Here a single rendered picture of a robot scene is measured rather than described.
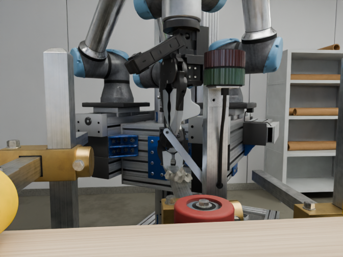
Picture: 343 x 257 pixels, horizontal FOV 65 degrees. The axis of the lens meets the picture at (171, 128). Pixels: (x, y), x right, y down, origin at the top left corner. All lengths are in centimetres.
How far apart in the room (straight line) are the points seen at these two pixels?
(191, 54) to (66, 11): 281
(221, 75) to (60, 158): 27
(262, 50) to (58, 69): 69
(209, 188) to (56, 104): 28
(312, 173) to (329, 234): 337
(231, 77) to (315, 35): 331
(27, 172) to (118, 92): 86
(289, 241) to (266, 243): 2
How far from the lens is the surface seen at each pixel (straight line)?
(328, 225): 38
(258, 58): 98
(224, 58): 39
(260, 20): 97
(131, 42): 311
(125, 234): 32
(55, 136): 45
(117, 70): 123
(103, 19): 108
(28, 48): 333
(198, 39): 55
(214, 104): 44
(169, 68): 52
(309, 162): 366
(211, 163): 45
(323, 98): 367
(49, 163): 46
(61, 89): 45
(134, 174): 119
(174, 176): 63
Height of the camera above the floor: 104
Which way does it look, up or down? 6 degrees down
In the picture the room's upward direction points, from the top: straight up
